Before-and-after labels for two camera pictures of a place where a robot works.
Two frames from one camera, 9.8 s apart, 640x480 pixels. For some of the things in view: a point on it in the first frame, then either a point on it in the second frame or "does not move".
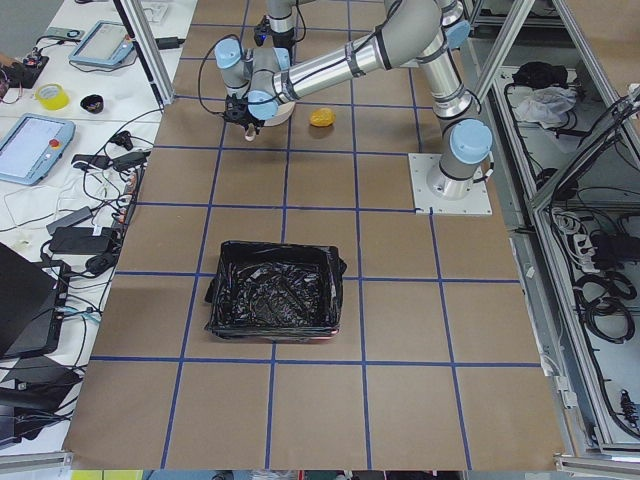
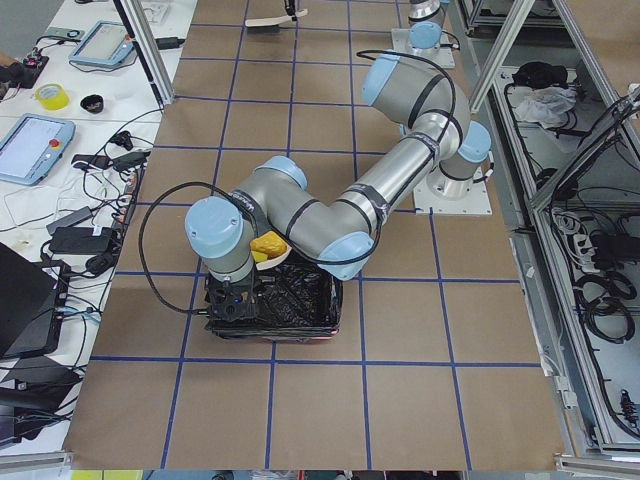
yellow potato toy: x=323 y=117 to x=270 y=243
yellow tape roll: x=53 y=96 does not move
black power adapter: x=81 y=240 does not move
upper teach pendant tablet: x=106 y=43 does not move
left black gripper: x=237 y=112 to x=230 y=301
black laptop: x=31 y=305 does not move
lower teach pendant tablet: x=33 y=148 does not move
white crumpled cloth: x=545 y=105 does not move
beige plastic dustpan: x=284 y=112 to x=273 y=260
